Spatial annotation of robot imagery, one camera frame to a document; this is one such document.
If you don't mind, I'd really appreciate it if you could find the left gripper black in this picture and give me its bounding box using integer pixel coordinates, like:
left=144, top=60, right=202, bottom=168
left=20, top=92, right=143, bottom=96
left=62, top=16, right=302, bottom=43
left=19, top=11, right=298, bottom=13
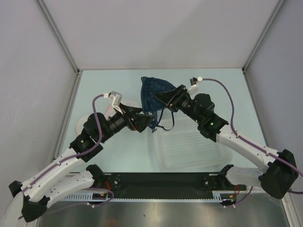
left=99, top=103, right=154, bottom=142

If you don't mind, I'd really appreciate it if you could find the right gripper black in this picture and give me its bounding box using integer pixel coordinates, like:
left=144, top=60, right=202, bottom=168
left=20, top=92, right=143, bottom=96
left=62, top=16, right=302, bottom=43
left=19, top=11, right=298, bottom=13
left=154, top=85, right=203, bottom=124

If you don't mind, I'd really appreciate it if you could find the dark blue lace bra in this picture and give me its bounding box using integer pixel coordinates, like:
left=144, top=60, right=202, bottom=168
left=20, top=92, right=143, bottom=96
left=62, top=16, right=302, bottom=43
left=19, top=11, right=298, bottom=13
left=140, top=76, right=176, bottom=133

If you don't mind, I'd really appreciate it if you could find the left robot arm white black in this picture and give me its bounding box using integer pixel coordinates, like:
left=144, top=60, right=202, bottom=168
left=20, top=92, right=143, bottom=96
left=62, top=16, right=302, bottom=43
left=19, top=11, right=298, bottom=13
left=1, top=104, right=154, bottom=227

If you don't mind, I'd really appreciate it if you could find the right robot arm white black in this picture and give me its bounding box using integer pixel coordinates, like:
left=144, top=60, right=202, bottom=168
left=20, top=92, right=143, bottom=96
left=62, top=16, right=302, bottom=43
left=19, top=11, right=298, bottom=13
left=155, top=85, right=299, bottom=199

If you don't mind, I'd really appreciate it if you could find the white perforated plastic tray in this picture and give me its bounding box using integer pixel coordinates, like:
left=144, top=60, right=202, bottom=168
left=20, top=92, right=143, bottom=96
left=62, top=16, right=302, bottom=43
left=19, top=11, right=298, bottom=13
left=153, top=118, right=232, bottom=171

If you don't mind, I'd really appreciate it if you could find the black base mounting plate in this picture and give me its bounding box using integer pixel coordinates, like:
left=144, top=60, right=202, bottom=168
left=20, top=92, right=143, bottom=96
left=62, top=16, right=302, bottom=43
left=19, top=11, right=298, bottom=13
left=92, top=172, right=247, bottom=198

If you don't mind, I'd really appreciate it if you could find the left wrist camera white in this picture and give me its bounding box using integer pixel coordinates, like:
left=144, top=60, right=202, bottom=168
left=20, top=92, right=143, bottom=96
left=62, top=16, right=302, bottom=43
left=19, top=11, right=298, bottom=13
left=108, top=91, right=122, bottom=113

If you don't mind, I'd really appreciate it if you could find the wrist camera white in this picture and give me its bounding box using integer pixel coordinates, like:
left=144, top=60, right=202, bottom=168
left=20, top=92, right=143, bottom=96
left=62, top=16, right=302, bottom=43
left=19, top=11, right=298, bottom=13
left=108, top=91, right=122, bottom=113
left=187, top=77, right=203, bottom=95

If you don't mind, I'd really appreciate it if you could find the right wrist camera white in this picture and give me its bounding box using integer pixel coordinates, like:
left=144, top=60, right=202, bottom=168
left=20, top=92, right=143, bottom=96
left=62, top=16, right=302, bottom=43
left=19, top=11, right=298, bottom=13
left=187, top=77, right=203, bottom=95

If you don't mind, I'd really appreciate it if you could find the white slotted cable duct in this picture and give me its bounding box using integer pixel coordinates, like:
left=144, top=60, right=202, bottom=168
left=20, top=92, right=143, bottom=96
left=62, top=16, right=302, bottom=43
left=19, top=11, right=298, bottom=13
left=60, top=192, right=236, bottom=204

